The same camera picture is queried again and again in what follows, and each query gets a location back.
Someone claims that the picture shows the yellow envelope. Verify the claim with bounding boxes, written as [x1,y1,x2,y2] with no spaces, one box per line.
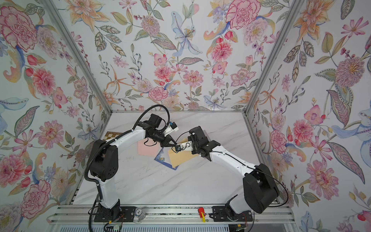
[168,149,198,169]

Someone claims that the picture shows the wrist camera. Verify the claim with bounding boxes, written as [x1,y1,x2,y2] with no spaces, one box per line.
[174,141,193,153]
[163,122,179,136]

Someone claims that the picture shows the aluminium rail frame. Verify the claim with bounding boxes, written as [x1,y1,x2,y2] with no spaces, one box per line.
[46,205,298,232]

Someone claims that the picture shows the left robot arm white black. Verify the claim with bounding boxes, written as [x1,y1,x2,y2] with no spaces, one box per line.
[84,113,177,212]

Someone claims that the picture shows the blue floral letter paper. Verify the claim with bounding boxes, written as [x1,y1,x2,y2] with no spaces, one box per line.
[154,148,178,170]

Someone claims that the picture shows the red emergency stop button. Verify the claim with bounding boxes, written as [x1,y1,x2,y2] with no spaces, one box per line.
[198,207,206,223]

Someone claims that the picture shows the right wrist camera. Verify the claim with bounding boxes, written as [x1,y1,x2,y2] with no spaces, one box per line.
[174,141,193,153]

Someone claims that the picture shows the pink envelope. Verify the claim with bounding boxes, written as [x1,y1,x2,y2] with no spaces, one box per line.
[137,139,160,157]

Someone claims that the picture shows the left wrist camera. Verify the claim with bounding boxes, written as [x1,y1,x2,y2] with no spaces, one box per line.
[163,122,179,136]

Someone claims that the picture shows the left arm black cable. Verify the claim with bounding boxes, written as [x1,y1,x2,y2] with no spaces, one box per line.
[131,104,171,131]

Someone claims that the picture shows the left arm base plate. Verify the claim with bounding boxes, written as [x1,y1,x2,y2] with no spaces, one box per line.
[94,205,136,223]

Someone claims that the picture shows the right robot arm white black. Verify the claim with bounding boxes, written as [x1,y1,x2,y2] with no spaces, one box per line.
[188,126,279,214]

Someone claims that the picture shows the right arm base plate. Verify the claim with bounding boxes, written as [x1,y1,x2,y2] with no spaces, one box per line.
[209,206,253,222]

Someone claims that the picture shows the wooden chessboard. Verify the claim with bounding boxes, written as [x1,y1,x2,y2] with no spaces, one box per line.
[103,131,121,141]

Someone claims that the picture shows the round silver knob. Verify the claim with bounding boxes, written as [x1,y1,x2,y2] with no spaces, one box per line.
[134,207,146,221]

